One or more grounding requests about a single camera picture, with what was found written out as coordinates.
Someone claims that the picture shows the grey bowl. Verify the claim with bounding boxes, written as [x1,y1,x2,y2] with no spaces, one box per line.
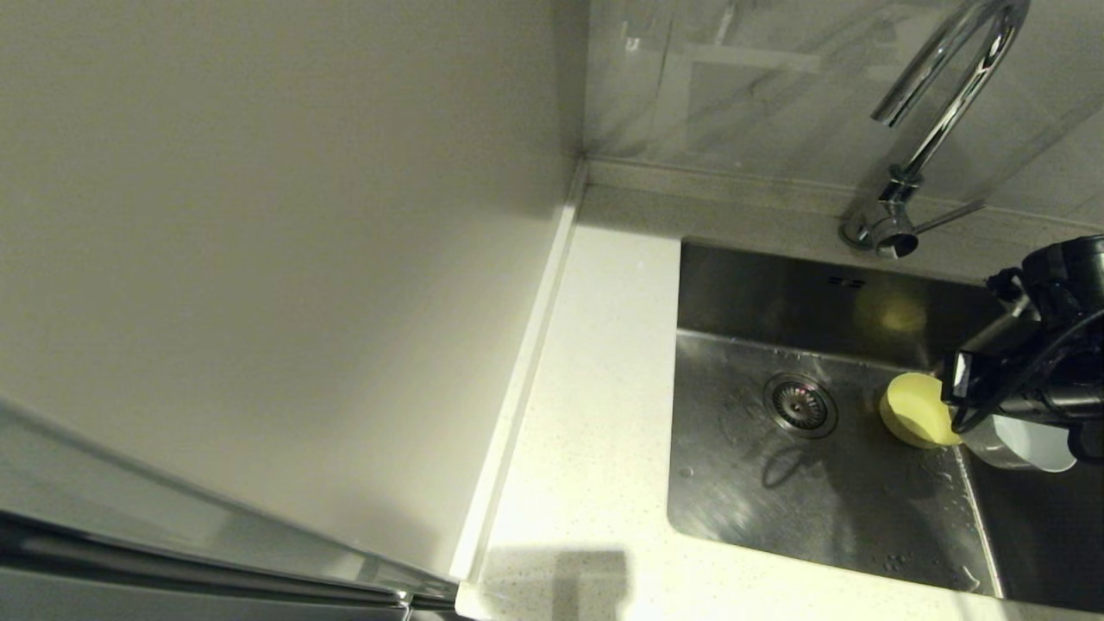
[960,412,1079,474]

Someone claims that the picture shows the yellow bowl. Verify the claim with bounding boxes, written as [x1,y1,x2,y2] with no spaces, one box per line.
[879,372,963,450]

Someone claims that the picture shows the chrome gooseneck faucet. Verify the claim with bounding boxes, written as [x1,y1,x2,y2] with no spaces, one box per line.
[843,0,1032,260]

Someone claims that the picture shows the stainless steel sink basin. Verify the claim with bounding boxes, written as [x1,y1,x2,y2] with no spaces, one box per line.
[667,240,1104,613]

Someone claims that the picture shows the round metal drain strainer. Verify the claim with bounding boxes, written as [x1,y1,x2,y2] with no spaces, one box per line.
[762,373,839,440]

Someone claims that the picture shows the stainless steel appliance door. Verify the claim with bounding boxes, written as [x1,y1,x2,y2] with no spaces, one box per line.
[0,401,462,621]

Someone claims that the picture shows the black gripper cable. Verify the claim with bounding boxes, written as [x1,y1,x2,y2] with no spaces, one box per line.
[949,306,1104,436]

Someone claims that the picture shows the black cylindrical wrist camera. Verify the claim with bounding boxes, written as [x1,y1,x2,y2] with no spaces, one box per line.
[988,236,1104,324]

